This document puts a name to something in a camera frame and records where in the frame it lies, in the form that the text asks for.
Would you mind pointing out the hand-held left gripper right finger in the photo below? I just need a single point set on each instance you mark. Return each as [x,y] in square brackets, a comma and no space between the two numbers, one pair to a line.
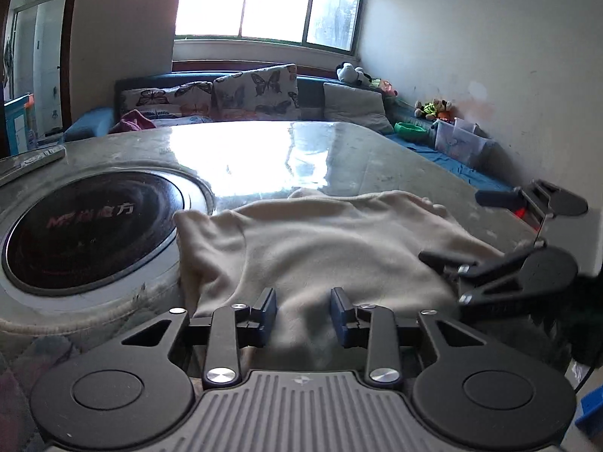
[340,316]

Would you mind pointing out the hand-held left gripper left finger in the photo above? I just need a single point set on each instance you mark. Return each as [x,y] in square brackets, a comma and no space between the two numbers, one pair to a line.
[267,315]

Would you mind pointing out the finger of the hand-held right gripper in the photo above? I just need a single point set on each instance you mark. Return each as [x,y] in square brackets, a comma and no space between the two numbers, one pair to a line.
[447,259]
[494,197]

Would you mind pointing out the cream fleece pants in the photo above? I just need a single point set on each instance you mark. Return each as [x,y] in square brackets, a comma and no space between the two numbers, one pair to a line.
[306,245]

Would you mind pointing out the red plastic stool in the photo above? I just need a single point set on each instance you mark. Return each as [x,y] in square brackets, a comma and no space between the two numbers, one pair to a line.
[520,213]

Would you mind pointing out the blue sofa sheet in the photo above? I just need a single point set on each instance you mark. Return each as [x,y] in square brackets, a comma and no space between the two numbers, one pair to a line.
[466,174]

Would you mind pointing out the clear plastic storage box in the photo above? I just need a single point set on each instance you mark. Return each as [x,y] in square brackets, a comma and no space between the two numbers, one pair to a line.
[459,143]

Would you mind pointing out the green plastic bowl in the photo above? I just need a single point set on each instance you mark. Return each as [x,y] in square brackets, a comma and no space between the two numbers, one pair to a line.
[411,131]

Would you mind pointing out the brown and green plush toys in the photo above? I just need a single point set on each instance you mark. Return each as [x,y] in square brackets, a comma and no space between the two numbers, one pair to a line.
[433,109]

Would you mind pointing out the pink plush toy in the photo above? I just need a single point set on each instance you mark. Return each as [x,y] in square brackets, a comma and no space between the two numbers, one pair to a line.
[385,87]

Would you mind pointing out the plain grey cushion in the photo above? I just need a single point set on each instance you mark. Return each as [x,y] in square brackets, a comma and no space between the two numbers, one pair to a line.
[355,106]

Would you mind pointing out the blue plastic object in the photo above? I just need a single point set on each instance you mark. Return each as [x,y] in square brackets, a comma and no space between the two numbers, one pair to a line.
[592,412]

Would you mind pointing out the panda plush toy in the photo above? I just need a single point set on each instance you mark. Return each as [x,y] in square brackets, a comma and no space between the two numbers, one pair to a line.
[351,74]

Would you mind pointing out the round black induction cooktop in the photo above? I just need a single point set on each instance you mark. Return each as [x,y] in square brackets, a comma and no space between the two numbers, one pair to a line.
[85,230]

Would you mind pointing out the square butterfly print cushion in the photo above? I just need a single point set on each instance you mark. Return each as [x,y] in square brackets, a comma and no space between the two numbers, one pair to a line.
[256,92]

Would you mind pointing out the pink crumpled cloth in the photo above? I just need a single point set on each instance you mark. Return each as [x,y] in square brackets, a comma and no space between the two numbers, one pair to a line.
[132,122]

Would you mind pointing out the long butterfly print cushion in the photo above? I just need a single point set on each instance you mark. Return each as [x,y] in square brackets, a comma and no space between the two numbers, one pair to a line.
[165,99]

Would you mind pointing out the grey quilted star table cover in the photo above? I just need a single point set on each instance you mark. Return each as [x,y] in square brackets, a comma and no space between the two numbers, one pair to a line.
[28,353]

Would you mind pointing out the blue corner sofa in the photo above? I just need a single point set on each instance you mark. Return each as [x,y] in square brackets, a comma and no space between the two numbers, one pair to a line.
[89,122]

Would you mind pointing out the grey remote control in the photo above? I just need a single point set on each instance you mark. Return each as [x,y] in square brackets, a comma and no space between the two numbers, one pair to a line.
[33,164]

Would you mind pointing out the green framed window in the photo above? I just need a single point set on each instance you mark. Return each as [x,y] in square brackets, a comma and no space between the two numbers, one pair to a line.
[264,0]

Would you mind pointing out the light blue toy cabinet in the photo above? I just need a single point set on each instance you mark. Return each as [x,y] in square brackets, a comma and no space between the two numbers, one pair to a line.
[19,122]

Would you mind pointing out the dark brown door frame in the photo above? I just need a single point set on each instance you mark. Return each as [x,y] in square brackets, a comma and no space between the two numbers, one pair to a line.
[71,56]

